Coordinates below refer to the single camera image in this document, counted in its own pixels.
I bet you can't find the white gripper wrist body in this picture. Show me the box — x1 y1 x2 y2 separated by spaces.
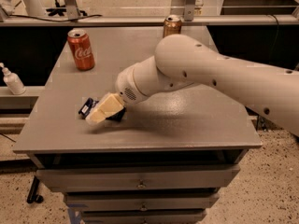
115 63 148 104

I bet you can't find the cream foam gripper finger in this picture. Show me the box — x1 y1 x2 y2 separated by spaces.
86 92 124 125

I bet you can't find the dark blue snack bar wrapper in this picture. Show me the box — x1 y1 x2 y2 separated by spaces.
78 98 126 121

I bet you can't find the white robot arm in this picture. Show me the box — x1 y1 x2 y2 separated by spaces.
86 35 299 136

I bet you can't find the red Coca-Cola can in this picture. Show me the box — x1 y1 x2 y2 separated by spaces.
67 29 95 71

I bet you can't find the gold soda can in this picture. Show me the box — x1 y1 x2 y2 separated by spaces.
163 15 182 37

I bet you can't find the grey drawer cabinet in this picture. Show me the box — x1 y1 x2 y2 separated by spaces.
15 27 261 224

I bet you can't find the white pump bottle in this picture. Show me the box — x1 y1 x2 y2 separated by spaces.
0 63 26 95

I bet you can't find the grey metal frame post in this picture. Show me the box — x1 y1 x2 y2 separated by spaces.
184 0 196 21
64 0 80 20

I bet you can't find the grey metal frame post right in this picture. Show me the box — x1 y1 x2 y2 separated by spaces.
184 0 196 21

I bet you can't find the black cable on rail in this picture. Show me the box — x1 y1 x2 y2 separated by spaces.
0 7 104 23

